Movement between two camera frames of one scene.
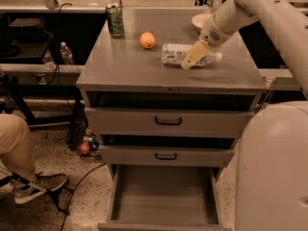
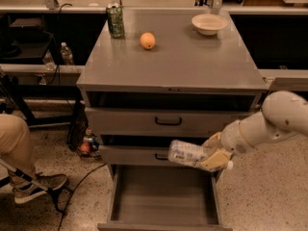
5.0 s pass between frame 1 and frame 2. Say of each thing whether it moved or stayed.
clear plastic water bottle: moved
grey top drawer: stayed
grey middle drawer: stayed
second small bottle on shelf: stayed
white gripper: moved
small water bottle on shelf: stayed
